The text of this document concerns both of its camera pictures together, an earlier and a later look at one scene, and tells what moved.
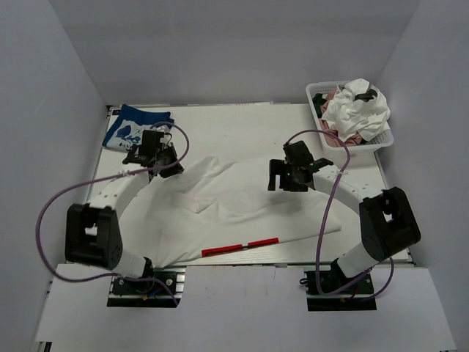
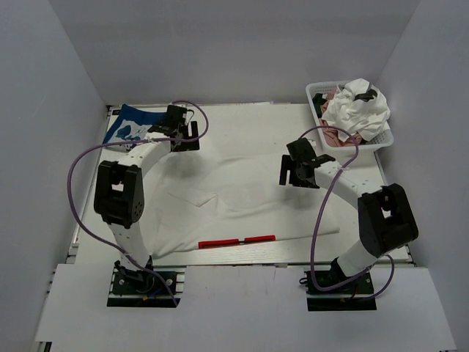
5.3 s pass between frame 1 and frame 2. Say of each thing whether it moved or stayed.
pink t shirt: stayed
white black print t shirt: stayed
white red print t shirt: stayed
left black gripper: moved
